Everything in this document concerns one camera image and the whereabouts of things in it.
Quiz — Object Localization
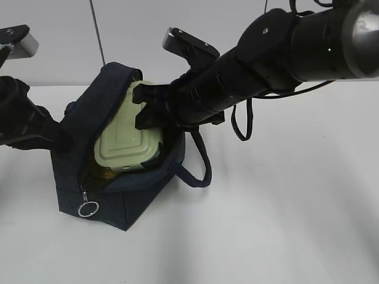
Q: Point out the green lidded glass container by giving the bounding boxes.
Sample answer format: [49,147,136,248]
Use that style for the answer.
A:
[94,80,163,172]

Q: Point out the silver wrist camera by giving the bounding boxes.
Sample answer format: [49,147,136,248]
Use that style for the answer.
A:
[1,24,39,59]
[162,27,220,66]

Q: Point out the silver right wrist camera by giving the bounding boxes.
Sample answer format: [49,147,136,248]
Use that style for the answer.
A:
[162,27,220,66]

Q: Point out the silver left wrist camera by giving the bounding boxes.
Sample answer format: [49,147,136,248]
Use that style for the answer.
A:
[1,24,39,59]

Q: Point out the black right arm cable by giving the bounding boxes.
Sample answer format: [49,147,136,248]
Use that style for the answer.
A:
[230,79,335,142]

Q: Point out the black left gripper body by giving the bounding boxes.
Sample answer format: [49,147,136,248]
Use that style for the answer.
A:
[1,106,73,153]

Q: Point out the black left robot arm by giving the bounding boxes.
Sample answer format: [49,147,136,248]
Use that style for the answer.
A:
[1,76,73,153]

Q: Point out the navy blue lunch bag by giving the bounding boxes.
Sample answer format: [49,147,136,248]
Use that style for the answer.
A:
[50,62,213,232]

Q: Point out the yellow pear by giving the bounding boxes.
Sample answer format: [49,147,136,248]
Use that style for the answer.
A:
[95,166,118,180]

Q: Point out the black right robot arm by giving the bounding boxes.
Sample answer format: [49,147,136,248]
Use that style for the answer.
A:
[133,1,378,129]

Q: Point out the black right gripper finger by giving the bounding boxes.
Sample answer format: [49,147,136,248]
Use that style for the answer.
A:
[135,106,169,130]
[133,84,170,104]

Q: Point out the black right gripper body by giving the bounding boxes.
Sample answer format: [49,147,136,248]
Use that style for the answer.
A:
[168,75,225,128]

